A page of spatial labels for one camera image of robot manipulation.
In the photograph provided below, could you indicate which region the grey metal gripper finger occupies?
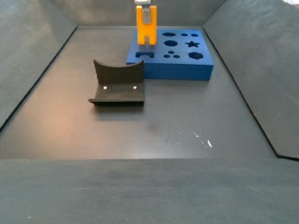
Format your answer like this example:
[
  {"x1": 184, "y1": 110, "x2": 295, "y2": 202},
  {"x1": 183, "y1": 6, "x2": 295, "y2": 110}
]
[{"x1": 135, "y1": 0, "x2": 151, "y2": 25}]

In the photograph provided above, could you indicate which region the yellow double-square peg object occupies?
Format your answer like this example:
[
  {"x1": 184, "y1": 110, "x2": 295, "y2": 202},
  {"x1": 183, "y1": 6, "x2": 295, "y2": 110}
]
[{"x1": 135, "y1": 5, "x2": 157, "y2": 46}]

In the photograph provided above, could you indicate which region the blue foam shape-sorter block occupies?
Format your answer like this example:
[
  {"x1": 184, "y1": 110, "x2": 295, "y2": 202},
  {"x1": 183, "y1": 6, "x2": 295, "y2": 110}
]
[{"x1": 125, "y1": 29, "x2": 213, "y2": 81}]

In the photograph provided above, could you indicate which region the black curved holder stand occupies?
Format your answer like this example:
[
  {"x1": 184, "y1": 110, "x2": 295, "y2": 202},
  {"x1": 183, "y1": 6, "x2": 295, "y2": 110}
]
[{"x1": 88, "y1": 60, "x2": 145, "y2": 105}]

